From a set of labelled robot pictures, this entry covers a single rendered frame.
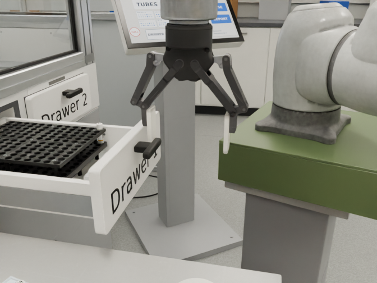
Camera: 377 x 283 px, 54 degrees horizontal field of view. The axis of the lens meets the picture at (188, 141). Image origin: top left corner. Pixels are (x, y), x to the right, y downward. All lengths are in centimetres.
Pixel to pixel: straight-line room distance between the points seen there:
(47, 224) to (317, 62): 79
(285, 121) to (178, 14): 40
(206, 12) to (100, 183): 29
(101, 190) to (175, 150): 122
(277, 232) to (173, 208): 101
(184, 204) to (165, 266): 131
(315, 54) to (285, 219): 39
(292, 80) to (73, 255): 55
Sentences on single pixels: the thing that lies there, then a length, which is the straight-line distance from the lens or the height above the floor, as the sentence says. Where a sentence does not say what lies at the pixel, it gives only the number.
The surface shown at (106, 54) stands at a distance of 244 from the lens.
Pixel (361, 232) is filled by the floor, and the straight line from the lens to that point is 217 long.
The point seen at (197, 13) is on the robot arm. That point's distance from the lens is 57.
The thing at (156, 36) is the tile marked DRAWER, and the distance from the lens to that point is 150.
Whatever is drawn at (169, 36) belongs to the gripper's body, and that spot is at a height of 109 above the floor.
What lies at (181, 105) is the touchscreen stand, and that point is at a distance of 169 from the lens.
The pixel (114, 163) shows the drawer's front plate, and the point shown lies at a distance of 57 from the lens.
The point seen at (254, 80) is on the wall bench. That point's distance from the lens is 360.
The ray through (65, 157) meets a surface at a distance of 65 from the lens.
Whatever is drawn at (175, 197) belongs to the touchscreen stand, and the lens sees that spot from 186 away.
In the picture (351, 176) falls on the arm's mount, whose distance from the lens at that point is 76.
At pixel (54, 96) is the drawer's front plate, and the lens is 102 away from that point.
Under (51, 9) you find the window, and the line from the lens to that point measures 109.
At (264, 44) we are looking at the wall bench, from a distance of 354.
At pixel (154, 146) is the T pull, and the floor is 91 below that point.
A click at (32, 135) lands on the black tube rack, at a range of 78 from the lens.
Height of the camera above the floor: 116
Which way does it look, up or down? 22 degrees down
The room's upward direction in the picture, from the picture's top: straight up
